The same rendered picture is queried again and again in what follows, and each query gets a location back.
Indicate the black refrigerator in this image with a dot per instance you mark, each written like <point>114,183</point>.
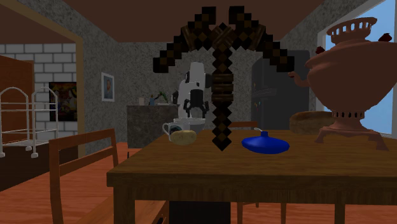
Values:
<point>279,93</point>

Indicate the copper samovar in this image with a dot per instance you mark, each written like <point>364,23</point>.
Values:
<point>350,80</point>

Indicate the blue flat flask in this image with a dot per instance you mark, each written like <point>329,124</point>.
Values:
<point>265,145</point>

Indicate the potato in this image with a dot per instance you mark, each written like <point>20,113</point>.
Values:
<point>183,137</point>

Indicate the white printed mug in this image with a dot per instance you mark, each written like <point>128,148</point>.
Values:
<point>173,127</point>

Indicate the small framed portrait picture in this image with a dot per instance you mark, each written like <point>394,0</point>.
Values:
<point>107,86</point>

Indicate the orange wooden cupboard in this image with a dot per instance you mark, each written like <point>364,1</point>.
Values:
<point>15,93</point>

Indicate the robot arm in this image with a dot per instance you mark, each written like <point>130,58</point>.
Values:
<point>196,73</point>

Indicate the colourful wall painting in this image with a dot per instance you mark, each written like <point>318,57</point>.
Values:
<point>63,100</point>

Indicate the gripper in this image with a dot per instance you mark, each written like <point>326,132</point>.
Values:
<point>196,97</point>

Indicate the brown bread loaf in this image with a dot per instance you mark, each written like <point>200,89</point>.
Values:
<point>308,122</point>

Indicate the dark stone counter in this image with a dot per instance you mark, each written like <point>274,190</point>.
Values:
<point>145,124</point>

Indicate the grey bowl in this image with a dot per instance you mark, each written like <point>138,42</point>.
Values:
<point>195,124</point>

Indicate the dark blocky pickaxe figure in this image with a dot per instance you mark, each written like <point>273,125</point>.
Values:
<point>222,90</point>

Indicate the wooden table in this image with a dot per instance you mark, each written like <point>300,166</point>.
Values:
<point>248,173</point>

